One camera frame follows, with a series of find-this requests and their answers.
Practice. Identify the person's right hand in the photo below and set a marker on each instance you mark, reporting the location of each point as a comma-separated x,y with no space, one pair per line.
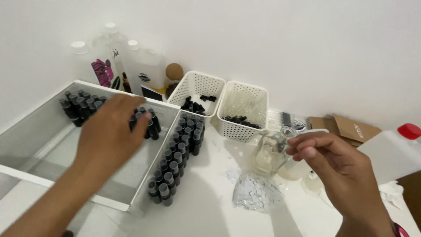
342,171

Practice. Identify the person's left hand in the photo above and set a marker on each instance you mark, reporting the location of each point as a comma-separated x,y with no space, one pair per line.
105,135

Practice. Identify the person's left fingers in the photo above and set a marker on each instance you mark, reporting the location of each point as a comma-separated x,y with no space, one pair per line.
139,120

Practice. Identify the small bunch of black bottles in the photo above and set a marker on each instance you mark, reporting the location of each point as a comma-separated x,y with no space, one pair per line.
153,126

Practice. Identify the black card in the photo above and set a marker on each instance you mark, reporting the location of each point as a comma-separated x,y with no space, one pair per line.
152,93

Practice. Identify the small amber dropper bottle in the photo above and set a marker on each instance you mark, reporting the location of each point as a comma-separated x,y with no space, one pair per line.
126,84

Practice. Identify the white jug with oval label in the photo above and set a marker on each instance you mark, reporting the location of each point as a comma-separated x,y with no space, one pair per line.
146,70

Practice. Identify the long rows of black bottles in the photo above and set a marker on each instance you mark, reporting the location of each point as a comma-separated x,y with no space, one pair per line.
179,154

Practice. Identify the glass jar with cork ball lid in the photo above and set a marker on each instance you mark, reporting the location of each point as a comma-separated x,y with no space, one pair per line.
173,77

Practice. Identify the heap of black caps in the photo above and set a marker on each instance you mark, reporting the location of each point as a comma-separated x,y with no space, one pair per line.
194,107

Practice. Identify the cluster of black bottles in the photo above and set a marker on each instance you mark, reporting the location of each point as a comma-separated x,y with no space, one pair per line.
80,107

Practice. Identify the white perforated basket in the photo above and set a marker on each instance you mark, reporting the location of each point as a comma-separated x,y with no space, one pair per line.
197,86
243,98

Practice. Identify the white jug with pink label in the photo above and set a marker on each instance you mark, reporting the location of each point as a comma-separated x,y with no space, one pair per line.
93,70

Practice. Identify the tall clear bottle white cap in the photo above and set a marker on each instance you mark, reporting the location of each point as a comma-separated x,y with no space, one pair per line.
113,46

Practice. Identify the large white drawer tray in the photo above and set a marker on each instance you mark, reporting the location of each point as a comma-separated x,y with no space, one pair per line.
42,144

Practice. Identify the heap of black roller inserts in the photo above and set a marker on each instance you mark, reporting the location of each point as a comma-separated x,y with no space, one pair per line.
241,121

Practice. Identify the clear glass measuring jug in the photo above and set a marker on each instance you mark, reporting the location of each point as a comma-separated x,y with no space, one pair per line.
269,154

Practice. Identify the crumpled clear plastic wrap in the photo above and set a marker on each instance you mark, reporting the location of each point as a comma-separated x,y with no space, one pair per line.
255,192

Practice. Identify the clear plastic bag of parts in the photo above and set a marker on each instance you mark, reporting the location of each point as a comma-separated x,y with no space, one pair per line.
289,120

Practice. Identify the brown cardboard boxes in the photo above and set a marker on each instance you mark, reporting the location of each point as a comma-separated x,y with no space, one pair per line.
355,130

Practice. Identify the white jug with red cap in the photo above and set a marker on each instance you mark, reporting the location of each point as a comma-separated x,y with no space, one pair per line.
391,154

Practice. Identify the white crumpled tissue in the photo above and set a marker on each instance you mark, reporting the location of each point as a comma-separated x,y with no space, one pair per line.
391,194

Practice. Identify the pink wrist band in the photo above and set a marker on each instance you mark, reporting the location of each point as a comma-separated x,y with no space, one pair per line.
400,230

